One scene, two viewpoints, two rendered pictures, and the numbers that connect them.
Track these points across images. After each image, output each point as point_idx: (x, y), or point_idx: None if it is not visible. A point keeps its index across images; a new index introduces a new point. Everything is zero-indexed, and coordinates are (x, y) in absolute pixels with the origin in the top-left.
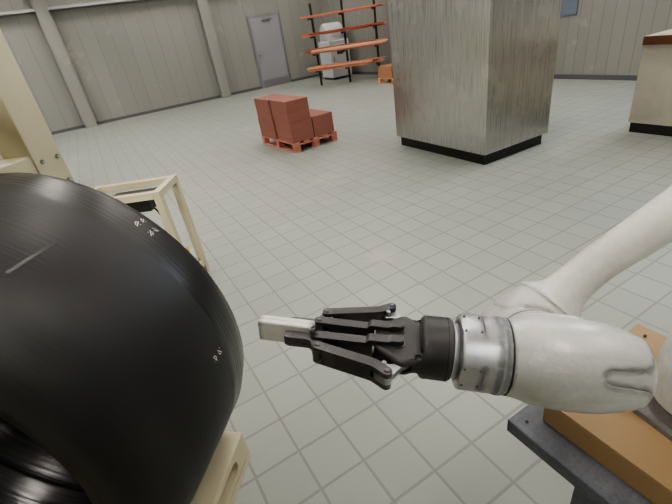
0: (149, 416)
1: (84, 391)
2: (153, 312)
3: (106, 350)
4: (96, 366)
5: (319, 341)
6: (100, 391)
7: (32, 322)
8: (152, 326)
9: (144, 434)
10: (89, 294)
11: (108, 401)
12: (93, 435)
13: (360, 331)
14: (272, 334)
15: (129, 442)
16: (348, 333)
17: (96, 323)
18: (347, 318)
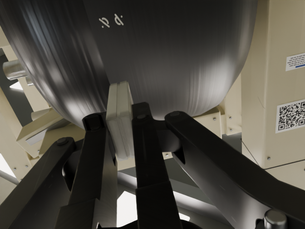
0: (235, 25)
1: (240, 61)
2: (165, 94)
3: (218, 84)
4: (229, 77)
5: (173, 156)
6: (238, 60)
7: (221, 100)
8: (176, 87)
9: (243, 8)
10: (189, 109)
11: (240, 51)
12: (253, 24)
13: (113, 221)
14: (131, 101)
15: (249, 5)
16: (110, 186)
17: (206, 98)
18: (61, 198)
